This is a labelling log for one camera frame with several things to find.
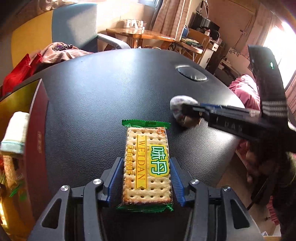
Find beige knit sock roll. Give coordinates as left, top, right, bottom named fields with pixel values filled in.
left=1, top=111, right=30, bottom=155

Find large cracker pack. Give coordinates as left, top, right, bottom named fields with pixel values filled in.
left=1, top=155, right=27, bottom=201

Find gloved right hand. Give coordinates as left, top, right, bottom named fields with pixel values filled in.
left=245, top=142, right=295, bottom=187

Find pink bed cover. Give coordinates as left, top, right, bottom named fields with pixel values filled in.
left=229, top=74, right=260, bottom=110

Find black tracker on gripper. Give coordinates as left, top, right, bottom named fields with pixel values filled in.
left=248, top=45, right=288, bottom=126

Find wooden chair with clothes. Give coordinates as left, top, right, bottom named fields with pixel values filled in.
left=170, top=28, right=210, bottom=64

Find white small cabinet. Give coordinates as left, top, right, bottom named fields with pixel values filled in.
left=199, top=41, right=219, bottom=68

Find wooden side table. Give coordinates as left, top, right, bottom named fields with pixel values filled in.
left=106, top=28, right=175, bottom=49

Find black monitor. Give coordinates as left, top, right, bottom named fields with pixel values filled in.
left=189, top=13, right=220, bottom=41

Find right window curtain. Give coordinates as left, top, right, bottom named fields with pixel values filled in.
left=241, top=4, right=275, bottom=59

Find window curtain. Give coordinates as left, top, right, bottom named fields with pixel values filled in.
left=241, top=4, right=275, bottom=59
left=152, top=0, right=192, bottom=41

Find middle window curtain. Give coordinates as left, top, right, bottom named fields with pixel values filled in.
left=152, top=0, right=192, bottom=41

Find clear glass tray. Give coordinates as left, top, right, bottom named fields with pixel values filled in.
left=123, top=19, right=147, bottom=29

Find gold red tin box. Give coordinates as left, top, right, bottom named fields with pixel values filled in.
left=1, top=79, right=51, bottom=240

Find grey yellow blue armchair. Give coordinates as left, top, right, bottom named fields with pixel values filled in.
left=1, top=3, right=129, bottom=73

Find pink brown cloth pile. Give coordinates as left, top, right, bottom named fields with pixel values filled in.
left=29, top=42, right=93, bottom=65

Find red cloth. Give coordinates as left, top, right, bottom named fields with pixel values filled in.
left=1, top=53, right=42, bottom=97

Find black cable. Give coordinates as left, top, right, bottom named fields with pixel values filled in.
left=246, top=178, right=269, bottom=212

